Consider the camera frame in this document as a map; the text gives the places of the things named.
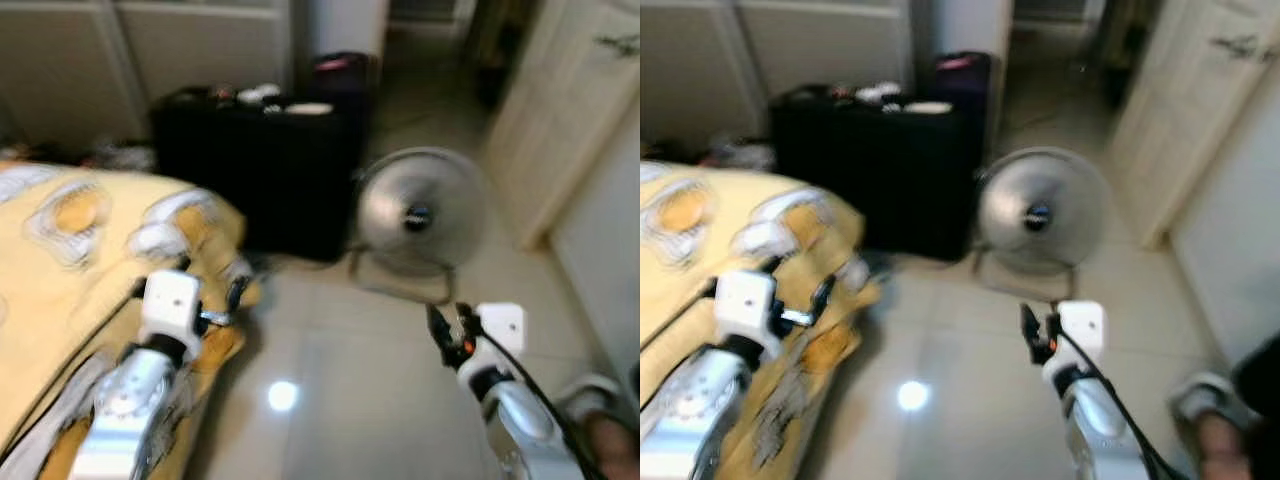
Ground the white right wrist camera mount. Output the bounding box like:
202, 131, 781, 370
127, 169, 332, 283
1054, 299, 1109, 365
474, 302, 527, 367

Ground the beige wardrobe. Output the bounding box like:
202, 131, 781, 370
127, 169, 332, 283
640, 0, 917, 153
0, 0, 297, 153

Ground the white slipper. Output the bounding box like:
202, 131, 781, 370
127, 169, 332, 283
1170, 372, 1253, 429
555, 374, 627, 429

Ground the beige door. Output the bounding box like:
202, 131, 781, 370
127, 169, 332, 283
1108, 0, 1280, 253
484, 0, 641, 253

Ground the yellow cartoon egg blanket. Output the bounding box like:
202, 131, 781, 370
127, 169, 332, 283
0, 160, 264, 480
640, 160, 887, 480

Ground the black cabinet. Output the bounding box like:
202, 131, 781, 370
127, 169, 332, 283
770, 86, 993, 264
150, 86, 367, 264

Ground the grey round floor fan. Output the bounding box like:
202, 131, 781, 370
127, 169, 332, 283
346, 146, 493, 307
972, 146, 1114, 304

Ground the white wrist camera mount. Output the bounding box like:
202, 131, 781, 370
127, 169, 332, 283
474, 302, 527, 367
1054, 299, 1109, 365
137, 269, 205, 364
714, 269, 784, 364

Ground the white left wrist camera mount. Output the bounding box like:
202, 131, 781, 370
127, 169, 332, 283
137, 269, 205, 364
714, 269, 784, 364

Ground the dark purple suitcase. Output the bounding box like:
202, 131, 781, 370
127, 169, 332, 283
310, 52, 383, 111
934, 52, 994, 111

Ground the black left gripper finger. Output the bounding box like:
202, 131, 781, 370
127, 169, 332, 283
222, 274, 253, 327
805, 273, 837, 327

